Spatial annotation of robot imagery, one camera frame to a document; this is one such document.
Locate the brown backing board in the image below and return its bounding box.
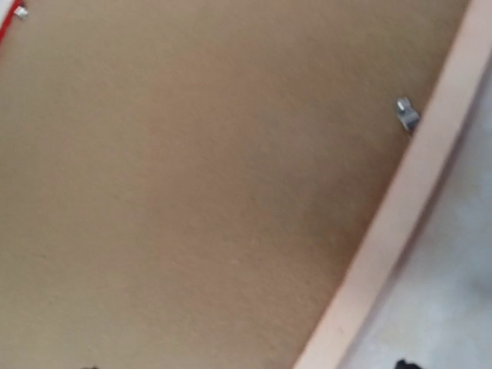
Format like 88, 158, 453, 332
0, 0, 472, 369

